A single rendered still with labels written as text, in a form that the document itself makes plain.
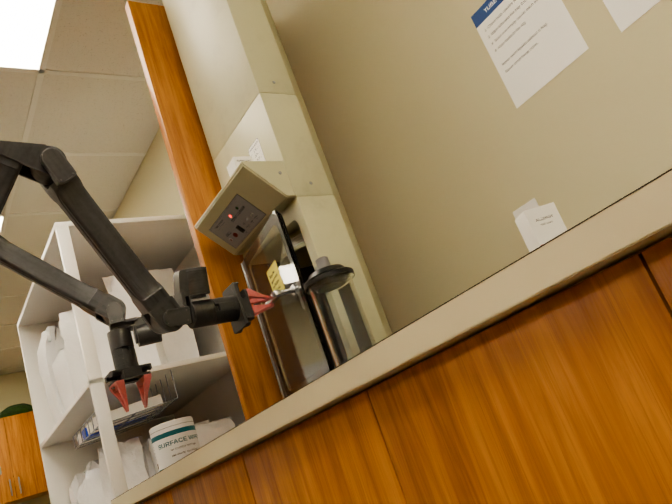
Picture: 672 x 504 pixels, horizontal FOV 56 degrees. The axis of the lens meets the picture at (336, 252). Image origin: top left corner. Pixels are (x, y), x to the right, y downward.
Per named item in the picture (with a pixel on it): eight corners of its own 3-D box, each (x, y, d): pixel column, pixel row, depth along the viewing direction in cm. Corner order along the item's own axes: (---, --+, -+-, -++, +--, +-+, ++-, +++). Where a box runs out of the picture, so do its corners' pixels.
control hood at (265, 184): (242, 255, 172) (231, 223, 175) (296, 196, 148) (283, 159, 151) (203, 259, 165) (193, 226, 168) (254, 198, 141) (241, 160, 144)
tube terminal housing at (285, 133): (371, 400, 173) (285, 161, 196) (446, 364, 149) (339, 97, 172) (295, 423, 158) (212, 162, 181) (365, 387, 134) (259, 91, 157)
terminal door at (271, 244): (289, 403, 158) (244, 260, 170) (334, 372, 133) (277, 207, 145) (287, 404, 158) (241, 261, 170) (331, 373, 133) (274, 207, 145)
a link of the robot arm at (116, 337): (105, 333, 161) (105, 327, 156) (133, 327, 164) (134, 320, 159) (111, 359, 159) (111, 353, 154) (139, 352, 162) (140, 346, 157)
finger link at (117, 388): (151, 403, 152) (142, 366, 155) (122, 410, 148) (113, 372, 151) (143, 410, 157) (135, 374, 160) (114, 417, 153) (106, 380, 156)
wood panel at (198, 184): (395, 395, 188) (258, 26, 230) (401, 392, 185) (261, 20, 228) (251, 439, 158) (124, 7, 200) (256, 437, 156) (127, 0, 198)
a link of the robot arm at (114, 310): (105, 313, 164) (105, 303, 157) (150, 303, 169) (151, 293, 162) (115, 357, 161) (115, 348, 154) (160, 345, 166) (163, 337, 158)
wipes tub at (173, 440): (196, 470, 194) (183, 422, 198) (211, 462, 184) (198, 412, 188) (155, 483, 186) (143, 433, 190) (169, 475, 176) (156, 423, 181)
